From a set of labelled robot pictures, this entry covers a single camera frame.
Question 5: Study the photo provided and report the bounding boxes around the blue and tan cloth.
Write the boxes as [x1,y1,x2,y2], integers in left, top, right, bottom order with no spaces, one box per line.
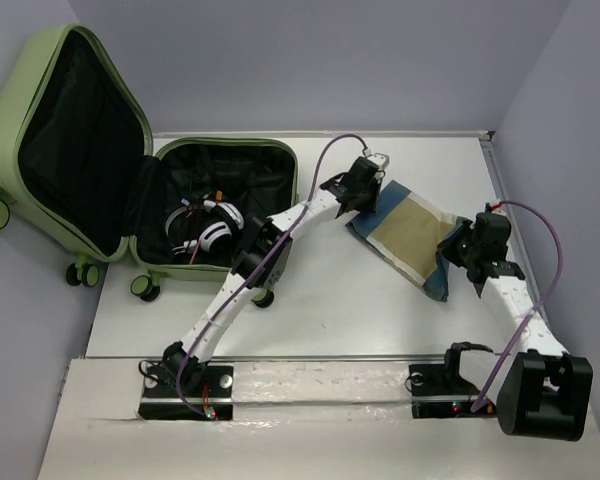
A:
[346,180,465,302]

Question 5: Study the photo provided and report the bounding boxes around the black and white headphones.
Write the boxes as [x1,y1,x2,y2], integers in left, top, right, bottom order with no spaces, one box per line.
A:
[164,190,245,265]

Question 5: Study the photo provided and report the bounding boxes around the green hard-shell suitcase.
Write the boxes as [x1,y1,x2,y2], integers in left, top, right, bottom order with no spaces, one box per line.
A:
[0,24,298,302]

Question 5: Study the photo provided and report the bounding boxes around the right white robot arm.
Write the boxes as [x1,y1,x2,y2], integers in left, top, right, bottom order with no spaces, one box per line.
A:
[438,201,593,442]

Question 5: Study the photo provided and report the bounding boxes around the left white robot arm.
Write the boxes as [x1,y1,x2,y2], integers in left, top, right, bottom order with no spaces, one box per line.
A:
[161,153,389,399]

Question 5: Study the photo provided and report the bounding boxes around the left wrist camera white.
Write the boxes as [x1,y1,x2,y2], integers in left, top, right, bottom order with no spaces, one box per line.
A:
[362,148,390,182]

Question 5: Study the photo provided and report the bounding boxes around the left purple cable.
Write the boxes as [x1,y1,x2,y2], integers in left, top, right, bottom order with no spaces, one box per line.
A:
[177,133,376,416]

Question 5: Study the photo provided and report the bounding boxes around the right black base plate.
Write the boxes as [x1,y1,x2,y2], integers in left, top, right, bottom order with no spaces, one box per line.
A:
[404,342,497,419]

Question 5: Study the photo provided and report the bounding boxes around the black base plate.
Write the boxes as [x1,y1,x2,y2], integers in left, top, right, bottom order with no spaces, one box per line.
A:
[404,342,497,419]
[137,360,234,421]

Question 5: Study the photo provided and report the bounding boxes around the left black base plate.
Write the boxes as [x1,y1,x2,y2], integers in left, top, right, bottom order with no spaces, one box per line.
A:
[137,360,234,421]

